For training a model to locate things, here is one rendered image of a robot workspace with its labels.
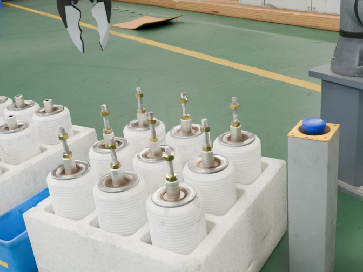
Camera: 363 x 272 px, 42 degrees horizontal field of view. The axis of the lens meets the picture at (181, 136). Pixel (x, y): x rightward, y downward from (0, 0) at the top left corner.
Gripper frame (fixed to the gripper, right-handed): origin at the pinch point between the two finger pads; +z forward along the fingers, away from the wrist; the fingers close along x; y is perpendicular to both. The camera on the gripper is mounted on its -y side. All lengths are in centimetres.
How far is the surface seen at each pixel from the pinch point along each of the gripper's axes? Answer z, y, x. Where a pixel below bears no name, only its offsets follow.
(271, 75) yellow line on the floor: 46, 113, -67
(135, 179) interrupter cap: 21.2, -16.5, -5.2
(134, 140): 23.3, 5.8, -5.1
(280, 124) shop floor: 46, 56, -53
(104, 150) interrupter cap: 21.2, -2.1, 1.0
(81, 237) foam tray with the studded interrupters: 29.5, -19.7, 5.7
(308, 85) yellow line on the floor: 46, 92, -77
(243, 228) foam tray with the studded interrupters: 31.7, -20.8, -23.1
